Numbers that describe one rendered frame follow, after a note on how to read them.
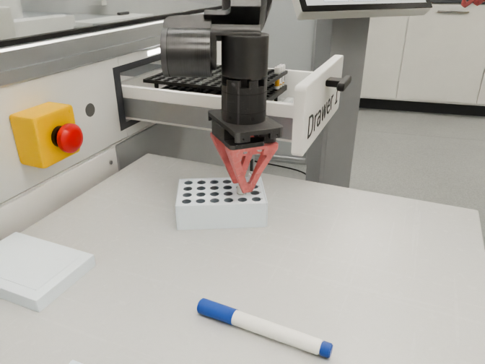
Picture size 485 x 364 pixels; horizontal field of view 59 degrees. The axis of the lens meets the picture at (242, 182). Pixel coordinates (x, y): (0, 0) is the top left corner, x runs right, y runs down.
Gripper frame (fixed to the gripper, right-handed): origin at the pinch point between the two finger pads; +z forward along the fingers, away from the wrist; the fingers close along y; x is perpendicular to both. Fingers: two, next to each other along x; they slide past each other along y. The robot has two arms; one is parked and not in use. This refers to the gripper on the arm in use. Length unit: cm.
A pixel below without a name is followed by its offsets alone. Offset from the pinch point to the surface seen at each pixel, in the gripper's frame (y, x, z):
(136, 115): -27.3, -9.1, -2.9
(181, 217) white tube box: 0.1, -8.9, 3.7
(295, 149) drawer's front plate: -4.2, 10.8, -1.7
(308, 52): -161, 111, 11
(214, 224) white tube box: 1.6, -4.7, 5.0
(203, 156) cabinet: -49, 11, 16
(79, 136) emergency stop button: -10.2, -19.8, -5.7
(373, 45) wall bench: -237, 220, 21
